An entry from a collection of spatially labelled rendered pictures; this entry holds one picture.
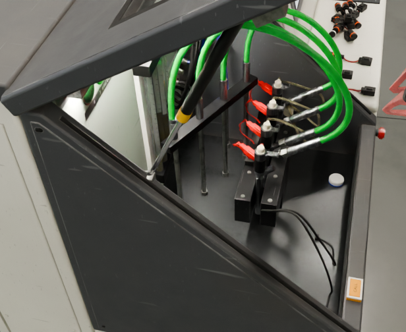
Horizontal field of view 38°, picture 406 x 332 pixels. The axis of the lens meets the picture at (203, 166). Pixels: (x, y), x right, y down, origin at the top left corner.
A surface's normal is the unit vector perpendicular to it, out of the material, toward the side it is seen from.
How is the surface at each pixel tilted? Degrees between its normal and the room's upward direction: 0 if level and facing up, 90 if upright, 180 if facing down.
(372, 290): 0
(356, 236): 0
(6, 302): 90
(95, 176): 90
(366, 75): 0
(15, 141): 90
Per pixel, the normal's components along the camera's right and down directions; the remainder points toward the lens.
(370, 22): -0.04, -0.70
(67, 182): -0.25, 0.70
